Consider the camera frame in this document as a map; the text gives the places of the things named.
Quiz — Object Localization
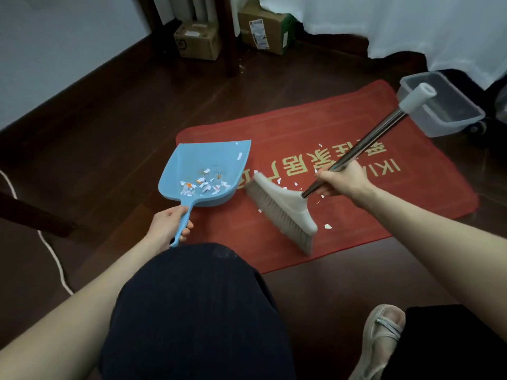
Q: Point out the person's right hand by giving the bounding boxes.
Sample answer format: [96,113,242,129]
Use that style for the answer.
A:
[315,160,377,206]

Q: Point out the person's left hand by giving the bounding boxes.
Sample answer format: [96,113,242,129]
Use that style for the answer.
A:
[148,205,195,252]

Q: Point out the white paper scraps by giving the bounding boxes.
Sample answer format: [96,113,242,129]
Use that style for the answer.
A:
[180,142,333,231]

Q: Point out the red doormat gold lettering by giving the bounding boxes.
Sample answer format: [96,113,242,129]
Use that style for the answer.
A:
[175,79,479,275]

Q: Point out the white broom with metal handle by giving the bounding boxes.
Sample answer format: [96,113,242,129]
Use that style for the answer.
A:
[245,82,438,256]

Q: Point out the blue plastic dustpan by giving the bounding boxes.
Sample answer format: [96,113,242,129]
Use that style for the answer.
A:
[158,139,252,248]

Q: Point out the clear plastic storage bin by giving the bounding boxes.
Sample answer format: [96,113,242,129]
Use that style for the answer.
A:
[397,71,486,138]

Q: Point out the person's left forearm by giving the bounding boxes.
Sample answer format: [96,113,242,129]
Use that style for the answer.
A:
[0,233,171,380]

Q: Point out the person's right forearm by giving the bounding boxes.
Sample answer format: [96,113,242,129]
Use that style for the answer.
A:
[360,185,507,341]

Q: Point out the person's black trousers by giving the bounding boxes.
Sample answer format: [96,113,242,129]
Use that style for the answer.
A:
[99,243,507,380]

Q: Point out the cardboard box with green side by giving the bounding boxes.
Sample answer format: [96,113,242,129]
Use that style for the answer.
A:
[237,0,297,56]

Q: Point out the small brown cardboard box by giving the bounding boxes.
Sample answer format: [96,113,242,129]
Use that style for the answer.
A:
[173,21,221,61]

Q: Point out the beige slipper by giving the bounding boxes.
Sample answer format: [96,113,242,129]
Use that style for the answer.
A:
[348,304,407,380]

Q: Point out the white curtain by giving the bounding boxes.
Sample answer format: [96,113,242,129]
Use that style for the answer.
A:
[257,0,507,90]

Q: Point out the beige curtain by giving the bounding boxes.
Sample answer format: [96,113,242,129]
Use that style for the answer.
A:
[170,0,258,36]

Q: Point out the white cable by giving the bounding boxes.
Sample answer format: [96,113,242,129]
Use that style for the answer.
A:
[0,169,75,296]

